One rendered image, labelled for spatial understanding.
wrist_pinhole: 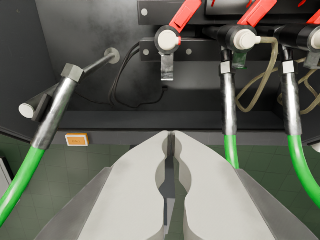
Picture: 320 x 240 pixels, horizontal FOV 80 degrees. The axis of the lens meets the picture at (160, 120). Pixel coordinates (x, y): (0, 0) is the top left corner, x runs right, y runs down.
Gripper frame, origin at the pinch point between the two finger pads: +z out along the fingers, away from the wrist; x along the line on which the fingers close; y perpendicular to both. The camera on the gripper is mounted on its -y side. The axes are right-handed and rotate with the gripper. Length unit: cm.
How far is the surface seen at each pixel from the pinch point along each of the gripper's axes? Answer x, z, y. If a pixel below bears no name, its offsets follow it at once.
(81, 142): -21.0, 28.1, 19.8
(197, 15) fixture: 4.9, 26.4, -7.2
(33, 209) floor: -142, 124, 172
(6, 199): -15.0, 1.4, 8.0
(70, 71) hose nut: -10.6, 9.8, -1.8
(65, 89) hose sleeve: -11.0, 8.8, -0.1
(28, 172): -14.0, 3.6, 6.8
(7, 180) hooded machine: -142, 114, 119
